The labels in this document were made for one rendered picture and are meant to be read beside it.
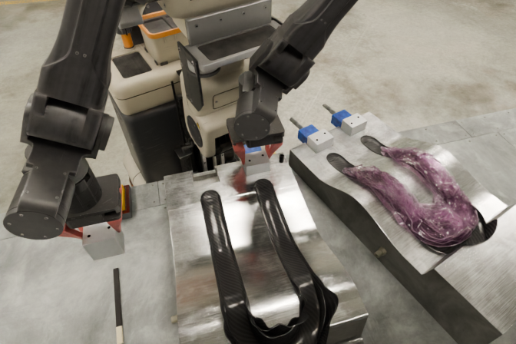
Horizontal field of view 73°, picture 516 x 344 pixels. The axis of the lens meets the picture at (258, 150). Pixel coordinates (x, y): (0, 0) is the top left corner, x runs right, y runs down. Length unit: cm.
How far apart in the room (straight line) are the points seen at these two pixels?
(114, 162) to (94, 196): 158
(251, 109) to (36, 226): 31
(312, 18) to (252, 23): 37
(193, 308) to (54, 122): 31
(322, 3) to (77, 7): 32
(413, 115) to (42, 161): 224
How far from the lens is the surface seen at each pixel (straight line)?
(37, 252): 86
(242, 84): 60
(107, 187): 56
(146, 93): 121
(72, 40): 39
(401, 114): 244
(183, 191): 72
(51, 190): 43
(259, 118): 53
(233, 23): 87
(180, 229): 67
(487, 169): 102
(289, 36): 55
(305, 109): 232
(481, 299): 67
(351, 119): 90
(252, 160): 72
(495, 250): 73
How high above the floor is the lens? 145
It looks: 46 degrees down
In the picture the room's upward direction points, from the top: straight up
